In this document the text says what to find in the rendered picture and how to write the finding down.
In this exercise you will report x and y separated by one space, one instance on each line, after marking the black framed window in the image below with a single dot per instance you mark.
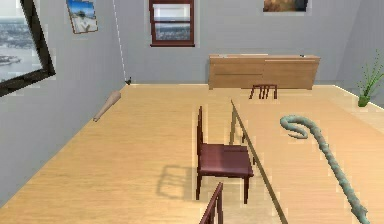
20 46

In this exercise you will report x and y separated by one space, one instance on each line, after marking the light wooden sideboard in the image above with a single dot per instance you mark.
263 72

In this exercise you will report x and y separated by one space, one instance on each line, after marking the framed beach picture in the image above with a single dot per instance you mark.
82 15

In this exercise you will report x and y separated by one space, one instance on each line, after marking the green house plant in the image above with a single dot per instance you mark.
369 83

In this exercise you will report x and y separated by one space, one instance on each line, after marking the small black object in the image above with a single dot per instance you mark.
128 81

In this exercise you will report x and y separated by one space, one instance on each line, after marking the light wooden dining table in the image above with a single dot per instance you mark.
320 160

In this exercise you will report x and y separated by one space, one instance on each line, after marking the teal curled plant stem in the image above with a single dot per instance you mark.
328 156

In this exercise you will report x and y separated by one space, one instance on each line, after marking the red framed window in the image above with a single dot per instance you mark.
172 22

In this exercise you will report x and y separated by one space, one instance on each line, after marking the framed brown picture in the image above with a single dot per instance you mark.
284 5

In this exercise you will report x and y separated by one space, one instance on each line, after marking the wooden baseball bat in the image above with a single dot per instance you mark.
107 105

